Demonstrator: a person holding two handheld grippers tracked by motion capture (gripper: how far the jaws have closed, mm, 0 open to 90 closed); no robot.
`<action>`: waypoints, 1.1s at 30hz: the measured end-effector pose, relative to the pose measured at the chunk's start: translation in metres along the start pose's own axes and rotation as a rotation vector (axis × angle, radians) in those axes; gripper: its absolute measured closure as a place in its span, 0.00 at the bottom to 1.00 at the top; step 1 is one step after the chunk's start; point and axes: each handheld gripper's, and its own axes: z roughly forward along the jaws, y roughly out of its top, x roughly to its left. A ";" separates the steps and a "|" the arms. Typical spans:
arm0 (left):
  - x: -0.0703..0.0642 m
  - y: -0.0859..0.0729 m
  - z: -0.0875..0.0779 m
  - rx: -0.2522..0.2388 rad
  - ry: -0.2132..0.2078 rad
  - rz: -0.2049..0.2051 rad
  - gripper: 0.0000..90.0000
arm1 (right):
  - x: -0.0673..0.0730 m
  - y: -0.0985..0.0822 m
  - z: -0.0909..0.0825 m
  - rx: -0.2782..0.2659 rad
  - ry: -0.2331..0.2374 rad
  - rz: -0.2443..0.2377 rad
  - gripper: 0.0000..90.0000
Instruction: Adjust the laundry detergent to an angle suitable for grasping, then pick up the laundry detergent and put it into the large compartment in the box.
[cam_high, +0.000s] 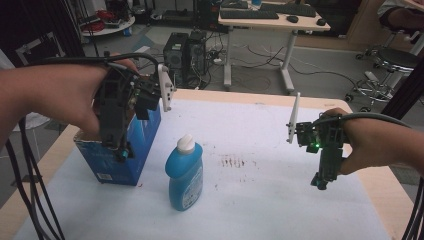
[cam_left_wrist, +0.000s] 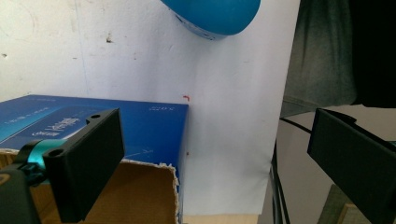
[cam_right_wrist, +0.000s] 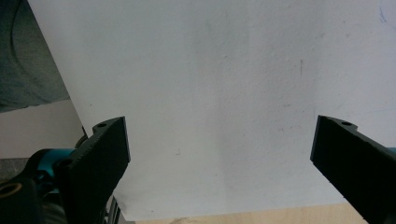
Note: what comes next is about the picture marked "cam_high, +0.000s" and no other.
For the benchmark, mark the light wooden office desk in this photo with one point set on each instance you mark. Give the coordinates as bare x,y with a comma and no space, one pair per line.
276,24

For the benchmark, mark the black computer mouse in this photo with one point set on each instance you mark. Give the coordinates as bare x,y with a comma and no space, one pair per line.
292,19
321,22

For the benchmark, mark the black curtain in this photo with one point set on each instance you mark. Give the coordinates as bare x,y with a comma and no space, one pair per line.
36,26

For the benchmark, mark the black metal stand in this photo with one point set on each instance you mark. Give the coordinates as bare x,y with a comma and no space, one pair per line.
406,91

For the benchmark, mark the blue cardboard box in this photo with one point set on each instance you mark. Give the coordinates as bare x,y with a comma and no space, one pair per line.
143,140

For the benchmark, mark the round white table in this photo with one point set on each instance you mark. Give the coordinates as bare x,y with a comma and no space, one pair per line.
110,28

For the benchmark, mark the person's right hand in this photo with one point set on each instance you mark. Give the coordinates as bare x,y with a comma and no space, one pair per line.
358,146

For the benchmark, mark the person's left hand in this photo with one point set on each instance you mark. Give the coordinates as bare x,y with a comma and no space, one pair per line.
71,96

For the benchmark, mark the black computer tower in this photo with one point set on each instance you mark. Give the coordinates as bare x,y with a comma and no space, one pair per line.
175,56
196,55

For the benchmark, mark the black keyboard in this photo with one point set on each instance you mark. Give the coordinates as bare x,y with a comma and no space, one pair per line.
248,14
288,9

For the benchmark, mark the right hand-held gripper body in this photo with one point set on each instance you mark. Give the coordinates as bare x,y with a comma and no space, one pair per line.
328,146

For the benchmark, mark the white foam mat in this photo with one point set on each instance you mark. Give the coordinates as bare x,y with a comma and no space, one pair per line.
266,200

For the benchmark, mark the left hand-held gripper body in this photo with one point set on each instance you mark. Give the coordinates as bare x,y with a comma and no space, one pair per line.
115,100

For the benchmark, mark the white round stand base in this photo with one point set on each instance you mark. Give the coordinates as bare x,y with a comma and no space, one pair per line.
31,120

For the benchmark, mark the blue bottle with white cap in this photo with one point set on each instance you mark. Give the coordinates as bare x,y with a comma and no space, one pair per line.
185,176

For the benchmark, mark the white power strip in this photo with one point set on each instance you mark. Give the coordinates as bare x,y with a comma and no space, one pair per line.
217,61

